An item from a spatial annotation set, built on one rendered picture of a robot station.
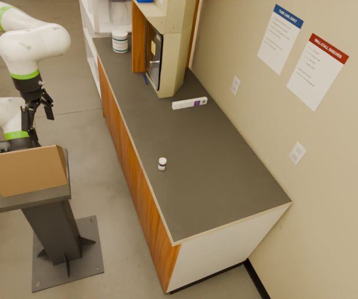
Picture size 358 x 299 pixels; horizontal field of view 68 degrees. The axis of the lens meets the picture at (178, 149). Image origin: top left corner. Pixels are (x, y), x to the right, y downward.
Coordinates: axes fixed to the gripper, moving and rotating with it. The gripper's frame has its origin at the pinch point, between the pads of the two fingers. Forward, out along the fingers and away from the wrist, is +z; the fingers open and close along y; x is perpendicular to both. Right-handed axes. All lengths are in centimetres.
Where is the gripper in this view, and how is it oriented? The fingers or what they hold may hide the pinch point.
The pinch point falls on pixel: (42, 127)
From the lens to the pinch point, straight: 126.2
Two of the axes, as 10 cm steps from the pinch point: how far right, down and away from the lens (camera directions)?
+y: 1.5, -7.0, 7.0
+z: -1.3, 6.8, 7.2
